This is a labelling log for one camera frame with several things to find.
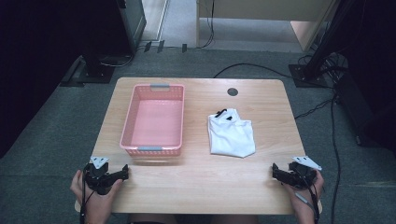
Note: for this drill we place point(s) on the pink plastic basket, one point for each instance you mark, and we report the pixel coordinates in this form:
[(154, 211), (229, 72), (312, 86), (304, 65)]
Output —
[(154, 123)]

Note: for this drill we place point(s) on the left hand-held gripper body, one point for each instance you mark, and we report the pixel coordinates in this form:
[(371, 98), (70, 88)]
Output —
[(97, 180)]

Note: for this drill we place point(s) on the black box on floor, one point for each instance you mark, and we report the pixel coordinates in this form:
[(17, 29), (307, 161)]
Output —
[(367, 112)]

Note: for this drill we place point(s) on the black slanted stand post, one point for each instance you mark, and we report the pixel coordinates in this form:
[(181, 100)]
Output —
[(327, 34)]

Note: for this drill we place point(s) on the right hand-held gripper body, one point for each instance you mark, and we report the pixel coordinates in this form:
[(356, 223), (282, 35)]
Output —
[(301, 177)]

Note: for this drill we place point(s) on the person's left hand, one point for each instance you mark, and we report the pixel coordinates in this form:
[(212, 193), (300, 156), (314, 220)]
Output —
[(98, 203)]

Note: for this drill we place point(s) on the black flat stand base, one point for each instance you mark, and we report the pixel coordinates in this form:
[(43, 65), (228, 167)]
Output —
[(93, 74)]

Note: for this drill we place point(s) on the white garment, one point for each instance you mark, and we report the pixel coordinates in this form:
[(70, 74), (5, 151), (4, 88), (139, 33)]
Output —
[(232, 133)]

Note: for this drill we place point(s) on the black square stand base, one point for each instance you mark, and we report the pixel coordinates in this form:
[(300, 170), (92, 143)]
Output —
[(306, 77)]

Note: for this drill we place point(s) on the person's right hand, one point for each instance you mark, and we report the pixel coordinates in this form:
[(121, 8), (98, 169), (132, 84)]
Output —
[(303, 199)]

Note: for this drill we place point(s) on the dark grey cabinet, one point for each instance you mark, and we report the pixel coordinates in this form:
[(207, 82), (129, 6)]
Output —
[(134, 25)]

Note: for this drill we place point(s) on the small black floor bracket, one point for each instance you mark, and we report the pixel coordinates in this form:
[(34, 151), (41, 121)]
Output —
[(184, 48), (160, 46), (147, 46)]

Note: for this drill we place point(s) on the beige wooden desk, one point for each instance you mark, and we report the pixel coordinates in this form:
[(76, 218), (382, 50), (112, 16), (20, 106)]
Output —
[(264, 9)]

